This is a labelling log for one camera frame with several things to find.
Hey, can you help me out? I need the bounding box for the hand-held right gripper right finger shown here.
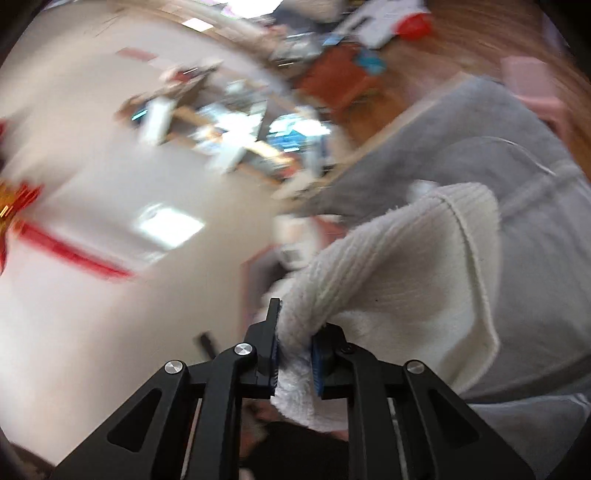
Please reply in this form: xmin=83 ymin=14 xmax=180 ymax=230
xmin=310 ymin=323 xmax=536 ymax=480

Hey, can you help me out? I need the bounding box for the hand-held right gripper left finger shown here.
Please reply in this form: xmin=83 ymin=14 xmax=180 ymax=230
xmin=48 ymin=298 xmax=283 ymax=480

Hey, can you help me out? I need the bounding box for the orange cardboard box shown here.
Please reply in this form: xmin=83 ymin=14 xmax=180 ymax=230
xmin=240 ymin=212 xmax=352 ymax=352

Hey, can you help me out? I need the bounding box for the white ribbed sock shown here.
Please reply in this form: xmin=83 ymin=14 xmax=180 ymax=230
xmin=270 ymin=182 xmax=502 ymax=435

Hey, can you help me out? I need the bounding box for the blue printed container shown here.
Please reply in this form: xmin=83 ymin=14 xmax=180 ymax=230
xmin=355 ymin=48 xmax=386 ymax=75

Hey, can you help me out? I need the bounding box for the person's black clothing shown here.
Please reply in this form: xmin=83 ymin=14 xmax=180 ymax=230
xmin=240 ymin=420 xmax=349 ymax=480

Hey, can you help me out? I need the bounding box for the grey striped blanket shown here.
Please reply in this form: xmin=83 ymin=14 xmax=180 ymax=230
xmin=318 ymin=76 xmax=591 ymax=480

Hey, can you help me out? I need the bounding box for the white wooden shelf rack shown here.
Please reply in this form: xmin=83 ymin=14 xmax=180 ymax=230
xmin=117 ymin=65 xmax=338 ymax=185

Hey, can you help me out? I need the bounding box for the orange cabinet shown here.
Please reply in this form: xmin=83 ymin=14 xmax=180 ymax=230
xmin=298 ymin=44 xmax=384 ymax=109

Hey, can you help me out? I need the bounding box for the white television stand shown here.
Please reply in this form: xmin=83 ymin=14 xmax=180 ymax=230
xmin=342 ymin=0 xmax=426 ymax=47

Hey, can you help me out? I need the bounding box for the red plastic basin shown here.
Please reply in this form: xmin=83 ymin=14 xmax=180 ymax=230
xmin=398 ymin=13 xmax=432 ymax=40

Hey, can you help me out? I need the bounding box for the pink plastic stool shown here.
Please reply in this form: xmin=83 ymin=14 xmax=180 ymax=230
xmin=501 ymin=55 xmax=568 ymax=134

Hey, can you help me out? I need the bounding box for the red gold wall ornament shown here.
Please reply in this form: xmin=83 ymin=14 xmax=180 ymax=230
xmin=0 ymin=120 xmax=134 ymax=282

